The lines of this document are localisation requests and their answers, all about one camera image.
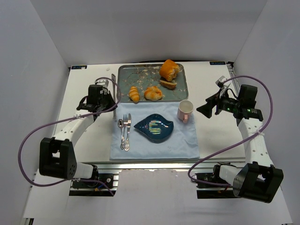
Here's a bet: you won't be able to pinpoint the metal serving tongs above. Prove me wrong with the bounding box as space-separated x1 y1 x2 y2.
111 74 117 122

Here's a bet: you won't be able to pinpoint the large orange bread loaf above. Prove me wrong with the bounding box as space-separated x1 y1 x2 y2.
159 60 180 82

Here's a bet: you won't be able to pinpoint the round golden bread roll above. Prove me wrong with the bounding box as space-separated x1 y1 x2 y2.
144 86 163 101

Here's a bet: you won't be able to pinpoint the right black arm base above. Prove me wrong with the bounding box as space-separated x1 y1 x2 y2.
191 162 240 199

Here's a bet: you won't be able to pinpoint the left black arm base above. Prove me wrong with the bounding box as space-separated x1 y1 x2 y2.
69 173 119 197

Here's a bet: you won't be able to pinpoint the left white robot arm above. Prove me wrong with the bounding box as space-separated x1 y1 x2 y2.
39 84 117 180

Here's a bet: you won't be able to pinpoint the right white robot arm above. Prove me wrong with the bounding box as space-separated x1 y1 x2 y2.
196 85 284 203

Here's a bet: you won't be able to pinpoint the brown bread slice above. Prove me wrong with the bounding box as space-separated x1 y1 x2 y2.
160 80 177 90

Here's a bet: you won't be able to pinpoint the pink mug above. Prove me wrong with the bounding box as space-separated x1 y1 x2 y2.
177 100 194 123

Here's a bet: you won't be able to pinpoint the silver fork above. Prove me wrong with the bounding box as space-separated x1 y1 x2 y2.
121 114 128 149

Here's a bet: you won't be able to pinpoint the silver spoon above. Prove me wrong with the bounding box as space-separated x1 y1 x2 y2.
118 119 125 150

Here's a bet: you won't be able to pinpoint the small striped croissant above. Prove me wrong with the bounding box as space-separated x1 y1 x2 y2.
128 86 140 103

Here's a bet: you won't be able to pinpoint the right blue table label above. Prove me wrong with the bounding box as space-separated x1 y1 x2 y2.
210 61 226 66

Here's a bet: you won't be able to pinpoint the blue table label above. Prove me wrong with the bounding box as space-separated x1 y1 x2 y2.
210 61 226 66
71 65 87 70

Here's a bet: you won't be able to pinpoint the left blue table label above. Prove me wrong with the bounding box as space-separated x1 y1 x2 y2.
71 65 87 70

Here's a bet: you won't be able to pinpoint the floral metal tray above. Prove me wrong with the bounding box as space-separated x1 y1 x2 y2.
117 63 188 103

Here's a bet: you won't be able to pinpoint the light blue placemat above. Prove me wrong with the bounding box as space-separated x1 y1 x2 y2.
110 101 200 160

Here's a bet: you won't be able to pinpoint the dark blue leaf plate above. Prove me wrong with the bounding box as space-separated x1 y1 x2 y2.
134 113 174 143

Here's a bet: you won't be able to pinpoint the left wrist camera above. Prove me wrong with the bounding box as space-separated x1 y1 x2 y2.
95 79 109 88

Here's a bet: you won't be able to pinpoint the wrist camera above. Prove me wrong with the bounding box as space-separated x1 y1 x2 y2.
95 79 109 88
215 76 229 98

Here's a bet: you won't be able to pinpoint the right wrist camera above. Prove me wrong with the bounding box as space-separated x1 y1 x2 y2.
215 76 229 98

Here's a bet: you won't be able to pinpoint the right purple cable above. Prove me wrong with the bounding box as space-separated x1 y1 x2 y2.
187 75 274 188

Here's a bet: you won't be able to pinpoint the purple cable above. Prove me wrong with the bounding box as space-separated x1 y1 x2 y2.
18 76 122 196
187 75 274 188

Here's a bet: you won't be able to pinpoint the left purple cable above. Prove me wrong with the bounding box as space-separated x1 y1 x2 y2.
18 76 122 196

